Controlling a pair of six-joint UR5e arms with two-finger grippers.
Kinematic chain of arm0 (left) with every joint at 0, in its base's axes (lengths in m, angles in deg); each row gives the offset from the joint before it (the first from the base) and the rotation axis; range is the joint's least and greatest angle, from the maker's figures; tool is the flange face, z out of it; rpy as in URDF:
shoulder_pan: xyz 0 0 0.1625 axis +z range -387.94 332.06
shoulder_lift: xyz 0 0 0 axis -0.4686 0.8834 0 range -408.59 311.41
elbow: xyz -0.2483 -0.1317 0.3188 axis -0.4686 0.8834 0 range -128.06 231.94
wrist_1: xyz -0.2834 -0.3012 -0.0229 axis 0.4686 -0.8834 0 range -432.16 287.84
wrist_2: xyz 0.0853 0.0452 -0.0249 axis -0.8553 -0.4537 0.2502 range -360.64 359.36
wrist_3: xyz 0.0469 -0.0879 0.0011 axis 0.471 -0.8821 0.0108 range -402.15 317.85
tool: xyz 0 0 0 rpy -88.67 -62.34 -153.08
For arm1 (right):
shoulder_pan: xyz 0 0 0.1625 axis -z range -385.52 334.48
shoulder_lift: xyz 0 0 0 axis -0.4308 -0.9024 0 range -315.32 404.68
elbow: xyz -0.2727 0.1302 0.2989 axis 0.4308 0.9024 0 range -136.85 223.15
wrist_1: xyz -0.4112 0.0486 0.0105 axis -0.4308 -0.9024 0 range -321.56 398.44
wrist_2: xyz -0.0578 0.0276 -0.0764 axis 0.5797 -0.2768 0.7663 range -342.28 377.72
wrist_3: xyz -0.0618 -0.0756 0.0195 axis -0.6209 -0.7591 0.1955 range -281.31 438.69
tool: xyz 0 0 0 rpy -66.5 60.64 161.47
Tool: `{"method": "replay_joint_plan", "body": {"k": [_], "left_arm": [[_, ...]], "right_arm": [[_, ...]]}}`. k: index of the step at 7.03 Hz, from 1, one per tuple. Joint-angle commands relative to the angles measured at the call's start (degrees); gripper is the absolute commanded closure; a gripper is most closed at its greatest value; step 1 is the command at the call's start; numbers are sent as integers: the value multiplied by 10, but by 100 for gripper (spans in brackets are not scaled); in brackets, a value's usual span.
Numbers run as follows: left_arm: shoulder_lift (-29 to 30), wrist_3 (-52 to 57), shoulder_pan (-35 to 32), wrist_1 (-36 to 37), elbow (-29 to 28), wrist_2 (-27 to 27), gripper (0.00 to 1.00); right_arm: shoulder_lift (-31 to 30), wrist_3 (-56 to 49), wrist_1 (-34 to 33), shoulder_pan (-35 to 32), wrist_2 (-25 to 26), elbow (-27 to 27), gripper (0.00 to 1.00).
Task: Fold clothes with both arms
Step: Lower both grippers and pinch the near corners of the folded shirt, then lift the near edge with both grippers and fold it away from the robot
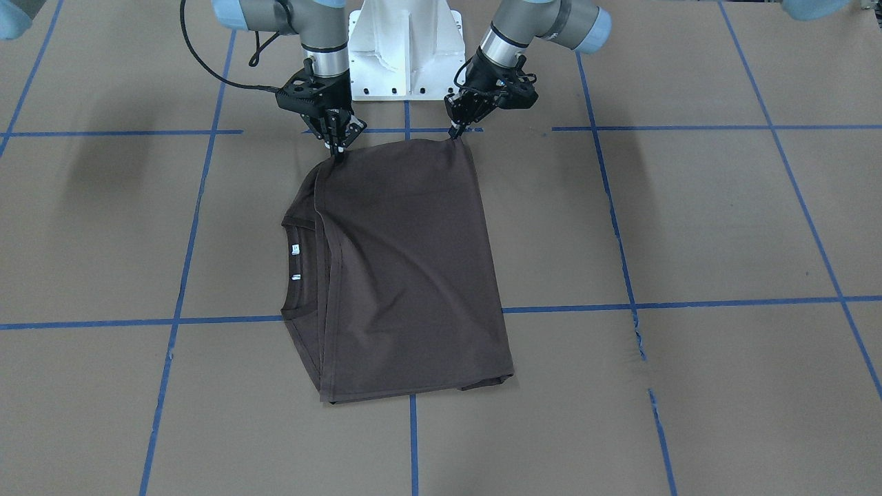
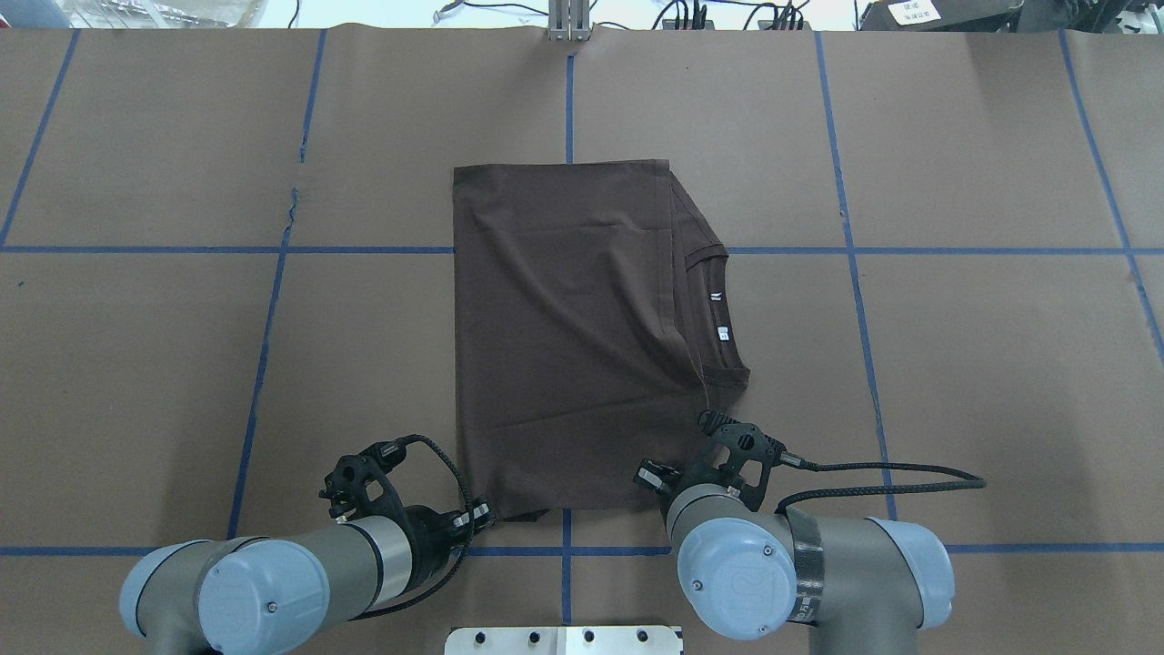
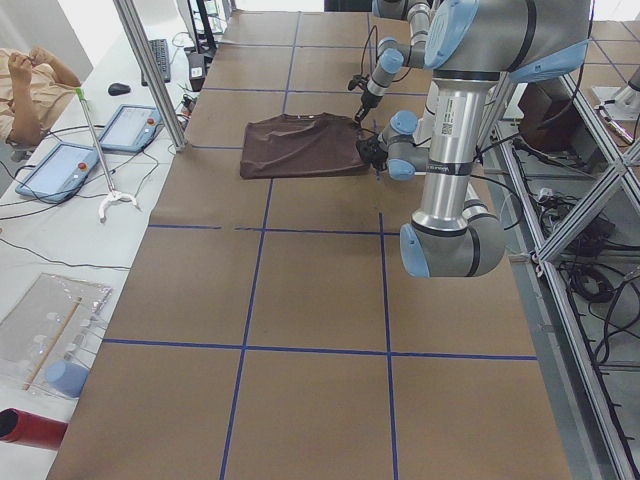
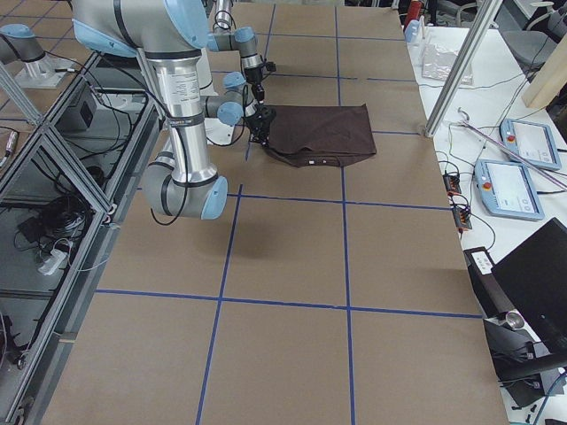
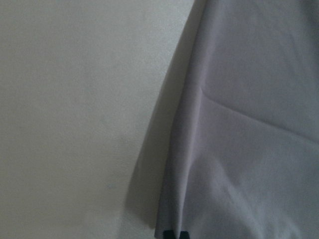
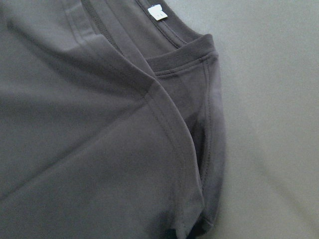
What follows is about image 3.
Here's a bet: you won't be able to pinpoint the dark brown t-shirt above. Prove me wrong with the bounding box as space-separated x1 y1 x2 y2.
240 113 369 180

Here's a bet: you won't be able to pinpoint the near blue teach pendant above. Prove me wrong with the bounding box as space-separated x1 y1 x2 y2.
15 142 99 204

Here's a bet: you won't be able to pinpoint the plastic wrapped board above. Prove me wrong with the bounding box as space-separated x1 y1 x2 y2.
1 273 112 398

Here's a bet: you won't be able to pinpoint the far blue teach pendant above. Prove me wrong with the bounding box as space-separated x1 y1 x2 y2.
99 104 162 154

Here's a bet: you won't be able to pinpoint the blue teach pendant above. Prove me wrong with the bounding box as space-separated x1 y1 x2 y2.
15 142 99 204
99 104 162 154

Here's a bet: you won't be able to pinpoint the aluminium frame post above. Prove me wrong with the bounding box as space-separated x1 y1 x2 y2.
113 0 187 152

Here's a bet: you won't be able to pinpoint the red cylinder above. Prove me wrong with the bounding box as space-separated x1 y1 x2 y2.
1 408 68 450

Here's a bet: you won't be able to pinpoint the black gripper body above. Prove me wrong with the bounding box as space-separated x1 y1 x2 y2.
348 74 382 113
356 137 388 170

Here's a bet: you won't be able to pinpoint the black keyboard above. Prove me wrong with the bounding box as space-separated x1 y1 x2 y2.
148 39 171 83

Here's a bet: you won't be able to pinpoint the black computer mouse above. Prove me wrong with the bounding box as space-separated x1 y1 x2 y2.
108 82 131 96

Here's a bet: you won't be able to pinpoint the blue plastic cup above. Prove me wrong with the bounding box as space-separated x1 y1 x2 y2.
45 360 89 398

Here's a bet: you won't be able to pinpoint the tangled floor cables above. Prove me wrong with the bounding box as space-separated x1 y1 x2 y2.
519 184 640 371

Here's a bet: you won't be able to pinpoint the aluminium frame rail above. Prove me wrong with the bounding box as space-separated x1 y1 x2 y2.
486 64 639 479

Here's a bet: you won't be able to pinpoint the seated person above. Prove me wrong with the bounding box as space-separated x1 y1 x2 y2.
1 47 81 147

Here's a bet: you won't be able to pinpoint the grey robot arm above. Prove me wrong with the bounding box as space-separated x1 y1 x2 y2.
347 1 440 124
357 1 591 278

